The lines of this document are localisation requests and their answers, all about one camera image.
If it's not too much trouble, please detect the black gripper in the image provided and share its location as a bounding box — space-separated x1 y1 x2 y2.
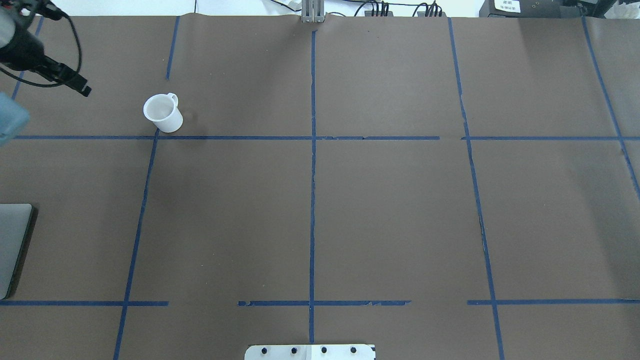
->
0 20 92 98

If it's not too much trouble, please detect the white plastic cup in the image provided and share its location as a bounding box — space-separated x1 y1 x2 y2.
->
142 93 184 133

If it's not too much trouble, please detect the grey closed laptop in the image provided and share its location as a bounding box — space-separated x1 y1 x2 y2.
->
0 203 34 300

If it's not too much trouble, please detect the black power strip left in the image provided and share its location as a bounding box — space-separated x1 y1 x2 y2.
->
354 0 393 18

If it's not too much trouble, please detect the black power strip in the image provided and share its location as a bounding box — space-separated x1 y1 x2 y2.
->
412 0 444 18
354 0 393 18

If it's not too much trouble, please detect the black power strip right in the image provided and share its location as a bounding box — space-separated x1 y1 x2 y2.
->
412 0 444 18

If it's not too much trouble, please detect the black box with label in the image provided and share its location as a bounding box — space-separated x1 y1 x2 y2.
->
478 0 583 19

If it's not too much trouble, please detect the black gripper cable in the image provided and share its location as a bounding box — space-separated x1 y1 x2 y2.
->
0 0 83 89

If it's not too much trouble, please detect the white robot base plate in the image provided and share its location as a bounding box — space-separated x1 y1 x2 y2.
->
244 344 377 360

